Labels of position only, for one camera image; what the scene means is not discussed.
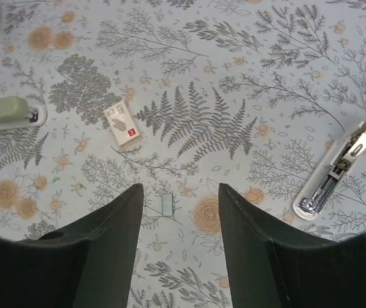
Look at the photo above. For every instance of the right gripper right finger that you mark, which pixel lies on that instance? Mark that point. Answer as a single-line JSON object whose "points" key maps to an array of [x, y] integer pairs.
{"points": [[271, 264]]}

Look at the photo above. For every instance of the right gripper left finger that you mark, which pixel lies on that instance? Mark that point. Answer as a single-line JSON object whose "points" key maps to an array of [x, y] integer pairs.
{"points": [[88, 263]]}

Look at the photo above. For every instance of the small staple strip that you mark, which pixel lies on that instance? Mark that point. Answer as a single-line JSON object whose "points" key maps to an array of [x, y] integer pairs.
{"points": [[167, 205]]}

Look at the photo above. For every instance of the green stapler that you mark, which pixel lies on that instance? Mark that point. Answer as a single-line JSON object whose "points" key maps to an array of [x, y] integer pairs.
{"points": [[17, 113]]}

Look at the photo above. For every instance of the small staple box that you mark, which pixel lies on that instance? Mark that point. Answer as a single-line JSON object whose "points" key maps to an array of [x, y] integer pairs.
{"points": [[122, 124]]}

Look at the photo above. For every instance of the floral table mat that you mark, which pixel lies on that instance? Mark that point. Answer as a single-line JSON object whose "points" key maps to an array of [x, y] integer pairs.
{"points": [[249, 93]]}

